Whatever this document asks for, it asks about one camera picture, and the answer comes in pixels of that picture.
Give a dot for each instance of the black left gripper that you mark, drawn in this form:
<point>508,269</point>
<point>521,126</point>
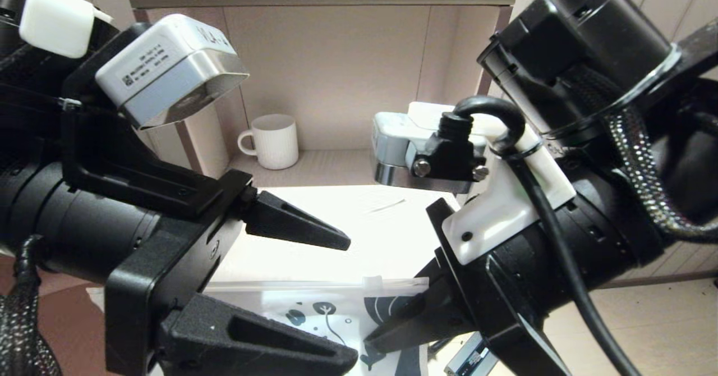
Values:
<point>84,235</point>

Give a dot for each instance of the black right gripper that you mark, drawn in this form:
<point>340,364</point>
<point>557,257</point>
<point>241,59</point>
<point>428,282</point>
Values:
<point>611,235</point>

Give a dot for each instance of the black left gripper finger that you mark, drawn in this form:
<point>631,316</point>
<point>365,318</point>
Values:
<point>224,348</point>
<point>286,224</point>

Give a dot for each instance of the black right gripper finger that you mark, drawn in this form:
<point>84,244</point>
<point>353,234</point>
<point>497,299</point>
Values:
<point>440,286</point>
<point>426,331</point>

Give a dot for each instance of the white floral zip pouch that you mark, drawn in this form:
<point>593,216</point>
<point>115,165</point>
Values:
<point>269,308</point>

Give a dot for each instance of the grey power adapter box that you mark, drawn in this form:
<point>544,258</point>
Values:
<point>471,359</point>

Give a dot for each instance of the white ribbed ceramic mug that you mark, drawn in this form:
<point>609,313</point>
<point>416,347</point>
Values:
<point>277,140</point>

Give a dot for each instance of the thin pale stick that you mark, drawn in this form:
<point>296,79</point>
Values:
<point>387,205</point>

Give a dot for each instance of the brown upholstered chair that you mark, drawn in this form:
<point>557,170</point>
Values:
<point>73,336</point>

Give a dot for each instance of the light wooden shelf desk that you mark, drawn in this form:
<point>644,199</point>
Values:
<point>336,73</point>

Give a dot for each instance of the black left camera bracket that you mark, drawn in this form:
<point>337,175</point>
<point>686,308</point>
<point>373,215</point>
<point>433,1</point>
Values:
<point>112,163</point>

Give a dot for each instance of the white right camera bracket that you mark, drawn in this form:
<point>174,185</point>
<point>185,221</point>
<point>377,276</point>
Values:
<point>505,219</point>

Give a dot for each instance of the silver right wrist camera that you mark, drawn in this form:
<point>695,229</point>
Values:
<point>392,140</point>

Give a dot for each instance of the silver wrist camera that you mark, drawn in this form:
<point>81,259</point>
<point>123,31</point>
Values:
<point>392,140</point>
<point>168,62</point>

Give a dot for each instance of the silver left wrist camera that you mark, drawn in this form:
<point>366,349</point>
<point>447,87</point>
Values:
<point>168,62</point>

